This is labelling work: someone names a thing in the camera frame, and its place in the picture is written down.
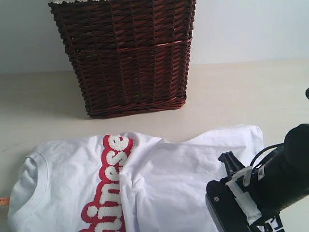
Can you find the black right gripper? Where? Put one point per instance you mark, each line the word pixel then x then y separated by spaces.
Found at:
pixel 268 186

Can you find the white shirt with red trim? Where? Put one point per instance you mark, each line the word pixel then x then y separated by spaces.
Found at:
pixel 129 182

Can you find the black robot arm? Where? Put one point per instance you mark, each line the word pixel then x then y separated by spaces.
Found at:
pixel 296 149

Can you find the dark brown wicker basket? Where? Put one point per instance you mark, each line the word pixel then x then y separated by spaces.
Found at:
pixel 129 56

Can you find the orange shirt neck tag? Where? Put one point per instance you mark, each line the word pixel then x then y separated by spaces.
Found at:
pixel 4 200

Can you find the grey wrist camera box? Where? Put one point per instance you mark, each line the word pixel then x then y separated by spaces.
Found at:
pixel 230 204

